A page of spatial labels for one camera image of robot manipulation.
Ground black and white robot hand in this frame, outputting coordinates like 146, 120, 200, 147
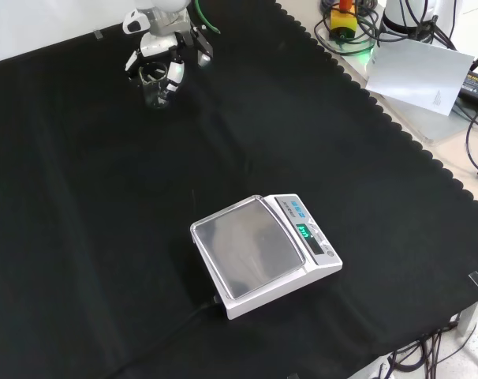
123, 24, 215, 95

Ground clear glass beaker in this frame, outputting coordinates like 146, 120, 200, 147
138, 65, 173, 110

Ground black bench cloth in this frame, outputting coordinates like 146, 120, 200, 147
0, 0, 478, 379

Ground yellow stop button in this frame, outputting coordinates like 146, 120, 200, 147
329, 0, 360, 41

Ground white electronic balance steel pan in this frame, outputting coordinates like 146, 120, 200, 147
189, 193, 344, 321

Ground pale board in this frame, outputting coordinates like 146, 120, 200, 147
364, 39, 476, 118

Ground black power adapter yellow label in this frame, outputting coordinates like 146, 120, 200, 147
458, 70, 478, 106

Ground aluminium bench leg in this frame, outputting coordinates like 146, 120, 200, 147
457, 294, 478, 337

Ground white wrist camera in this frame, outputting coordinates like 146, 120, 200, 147
121, 9, 151, 36

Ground green cable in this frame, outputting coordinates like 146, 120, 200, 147
194, 0, 222, 35

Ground black balance power cable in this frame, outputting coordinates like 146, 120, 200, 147
120, 294, 222, 376

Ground black coiled cable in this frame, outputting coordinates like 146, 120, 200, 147
465, 112, 478, 179

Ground black floor cables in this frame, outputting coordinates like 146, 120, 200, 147
380, 315, 463, 379

